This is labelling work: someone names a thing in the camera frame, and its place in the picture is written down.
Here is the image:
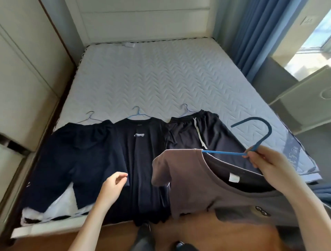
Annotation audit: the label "person's left hand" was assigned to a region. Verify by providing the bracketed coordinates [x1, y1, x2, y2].
[99, 172, 129, 205]

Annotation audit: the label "person's right hand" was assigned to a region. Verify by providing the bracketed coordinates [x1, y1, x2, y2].
[243, 145, 301, 195]

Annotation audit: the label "thick blue clothes hanger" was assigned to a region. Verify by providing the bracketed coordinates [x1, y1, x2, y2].
[202, 117, 273, 158]

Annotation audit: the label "person's right forearm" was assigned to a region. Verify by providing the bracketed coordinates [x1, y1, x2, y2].
[279, 178, 331, 251]

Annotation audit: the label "person's left forearm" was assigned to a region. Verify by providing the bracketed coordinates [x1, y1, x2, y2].
[68, 197, 115, 251]

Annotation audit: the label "navy t-shirt with print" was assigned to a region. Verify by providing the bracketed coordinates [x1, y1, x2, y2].
[103, 117, 174, 227]

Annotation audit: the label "navy shorts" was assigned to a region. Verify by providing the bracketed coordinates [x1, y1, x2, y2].
[26, 120, 129, 213]

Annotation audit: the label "person's dark left shoe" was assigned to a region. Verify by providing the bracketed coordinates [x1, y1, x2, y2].
[136, 222, 153, 251]

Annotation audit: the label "cream desk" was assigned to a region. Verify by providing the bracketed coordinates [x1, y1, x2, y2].
[268, 65, 331, 135]

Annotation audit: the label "white cloth with black stripe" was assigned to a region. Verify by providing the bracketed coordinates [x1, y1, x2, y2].
[21, 184, 89, 226]

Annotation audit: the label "brown grey t-shirt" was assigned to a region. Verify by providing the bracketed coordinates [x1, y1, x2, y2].
[151, 148, 304, 228]

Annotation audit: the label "blue folded fabric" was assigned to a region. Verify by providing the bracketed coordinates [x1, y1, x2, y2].
[310, 180, 331, 206]

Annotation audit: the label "white quilted mattress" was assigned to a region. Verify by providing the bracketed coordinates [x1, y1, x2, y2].
[53, 37, 322, 184]

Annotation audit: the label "window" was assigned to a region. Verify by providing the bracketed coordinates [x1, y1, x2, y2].
[272, 8, 331, 81]

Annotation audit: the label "blue curtain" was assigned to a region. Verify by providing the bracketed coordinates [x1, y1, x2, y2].
[213, 0, 307, 84]

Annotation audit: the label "cream wardrobe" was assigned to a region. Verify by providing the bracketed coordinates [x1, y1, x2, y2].
[0, 0, 76, 225]

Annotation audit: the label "white padded headboard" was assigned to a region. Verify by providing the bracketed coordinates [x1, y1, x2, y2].
[65, 0, 216, 46]

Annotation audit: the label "thin blue wire hanger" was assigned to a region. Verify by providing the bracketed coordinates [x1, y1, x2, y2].
[127, 106, 151, 120]
[181, 104, 202, 114]

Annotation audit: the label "thin grey wire hanger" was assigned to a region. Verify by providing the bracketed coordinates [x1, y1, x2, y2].
[77, 111, 104, 125]

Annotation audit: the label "black shorts with drawstring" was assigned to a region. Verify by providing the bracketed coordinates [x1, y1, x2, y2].
[165, 110, 252, 174]

